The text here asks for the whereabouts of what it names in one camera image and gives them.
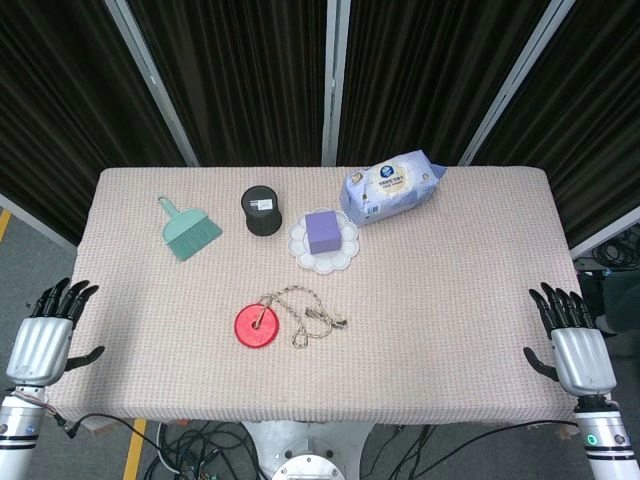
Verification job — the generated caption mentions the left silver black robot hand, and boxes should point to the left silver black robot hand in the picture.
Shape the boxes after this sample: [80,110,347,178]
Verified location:
[4,277,106,389]

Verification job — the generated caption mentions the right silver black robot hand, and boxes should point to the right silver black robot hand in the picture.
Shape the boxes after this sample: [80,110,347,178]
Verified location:
[522,282,617,399]

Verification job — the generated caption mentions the red disc with hole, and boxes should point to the red disc with hole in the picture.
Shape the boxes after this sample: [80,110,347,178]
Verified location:
[233,303,283,350]

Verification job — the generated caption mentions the black bulky object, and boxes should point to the black bulky object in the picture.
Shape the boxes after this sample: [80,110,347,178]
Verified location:
[579,272,640,336]

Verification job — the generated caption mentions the pink waffle tablecloth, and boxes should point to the pink waffle tablecloth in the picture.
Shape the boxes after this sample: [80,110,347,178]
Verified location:
[47,166,584,432]

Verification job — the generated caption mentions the teal hand brush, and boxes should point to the teal hand brush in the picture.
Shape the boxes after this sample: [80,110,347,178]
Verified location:
[156,195,223,262]

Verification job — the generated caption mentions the dark curtain panel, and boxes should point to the dark curtain panel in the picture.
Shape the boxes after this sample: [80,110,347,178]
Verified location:
[337,0,554,169]
[0,0,189,246]
[472,0,640,249]
[127,0,331,169]

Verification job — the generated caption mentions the pale blue wipes pack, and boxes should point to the pale blue wipes pack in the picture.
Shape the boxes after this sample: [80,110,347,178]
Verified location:
[340,149,448,227]

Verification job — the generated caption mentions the black mesh pen holder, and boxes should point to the black mesh pen holder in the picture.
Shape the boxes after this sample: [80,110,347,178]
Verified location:
[240,184,286,237]

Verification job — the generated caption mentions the white flower-shaped palette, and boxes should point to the white flower-shaped palette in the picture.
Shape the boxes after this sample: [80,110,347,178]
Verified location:
[286,208,360,275]

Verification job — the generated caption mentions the silver robot torso base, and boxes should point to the silver robot torso base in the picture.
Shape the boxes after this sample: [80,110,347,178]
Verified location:
[242,419,376,480]

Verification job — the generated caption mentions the purple foam cube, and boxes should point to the purple foam cube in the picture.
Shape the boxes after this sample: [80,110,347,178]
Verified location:
[304,210,343,256]

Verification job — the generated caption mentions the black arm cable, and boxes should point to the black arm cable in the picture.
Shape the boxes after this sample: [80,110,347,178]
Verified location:
[439,419,581,476]

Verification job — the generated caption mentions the black cable with plug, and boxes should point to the black cable with plug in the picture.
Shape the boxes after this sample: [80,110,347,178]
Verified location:
[47,399,181,476]

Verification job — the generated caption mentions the tangled black floor cables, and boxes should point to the tangled black floor cables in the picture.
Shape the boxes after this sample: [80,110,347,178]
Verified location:
[387,424,439,480]
[592,237,640,274]
[142,419,264,480]

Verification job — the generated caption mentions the grey metal frame rail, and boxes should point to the grey metal frame rail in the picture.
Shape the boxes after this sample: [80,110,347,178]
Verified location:
[569,204,640,260]
[0,192,79,251]

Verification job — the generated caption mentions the grey metal frame post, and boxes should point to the grey metal frame post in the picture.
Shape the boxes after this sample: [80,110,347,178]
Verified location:
[458,0,569,167]
[102,0,201,169]
[319,0,351,166]

